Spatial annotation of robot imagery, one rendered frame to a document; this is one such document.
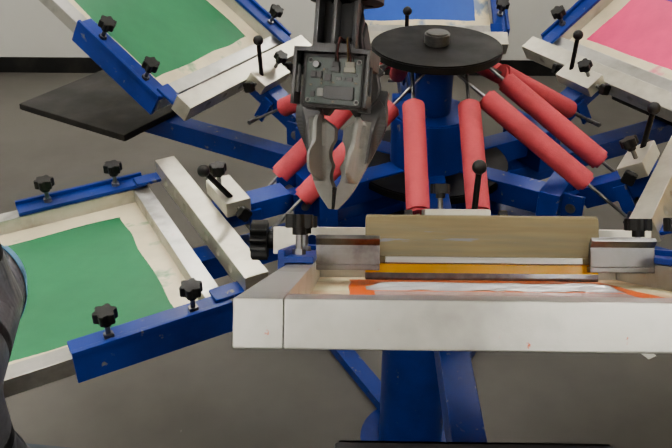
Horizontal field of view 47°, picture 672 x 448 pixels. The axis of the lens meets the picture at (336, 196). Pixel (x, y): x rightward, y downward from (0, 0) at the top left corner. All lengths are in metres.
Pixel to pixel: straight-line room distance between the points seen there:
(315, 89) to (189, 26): 1.68
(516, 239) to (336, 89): 0.58
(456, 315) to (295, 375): 2.24
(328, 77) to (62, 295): 1.08
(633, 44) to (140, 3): 1.45
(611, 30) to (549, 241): 1.39
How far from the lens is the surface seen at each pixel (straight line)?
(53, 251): 1.82
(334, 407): 2.68
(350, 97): 0.69
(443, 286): 1.08
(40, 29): 5.68
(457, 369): 1.48
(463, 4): 2.66
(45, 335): 1.58
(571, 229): 1.22
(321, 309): 0.58
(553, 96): 2.05
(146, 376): 2.87
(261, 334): 0.58
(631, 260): 1.23
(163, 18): 2.34
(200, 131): 2.36
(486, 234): 1.19
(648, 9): 2.55
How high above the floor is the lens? 1.91
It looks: 30 degrees down
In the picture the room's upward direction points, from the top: straight up
